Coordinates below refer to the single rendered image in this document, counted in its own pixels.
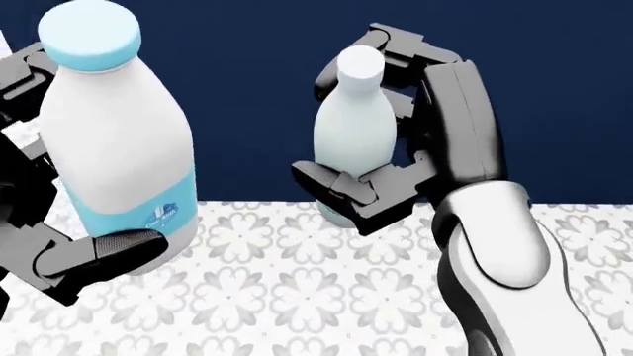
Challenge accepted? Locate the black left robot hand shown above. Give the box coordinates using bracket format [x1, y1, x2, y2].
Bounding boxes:
[0, 41, 168, 308]

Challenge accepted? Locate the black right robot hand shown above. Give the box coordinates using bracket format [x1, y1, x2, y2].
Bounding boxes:
[291, 23, 509, 237]

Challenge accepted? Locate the plain white milk bottle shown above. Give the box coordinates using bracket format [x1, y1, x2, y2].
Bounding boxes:
[313, 44, 398, 228]

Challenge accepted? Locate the milk bottle with blue label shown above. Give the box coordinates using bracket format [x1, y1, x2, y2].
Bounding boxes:
[37, 0, 200, 276]

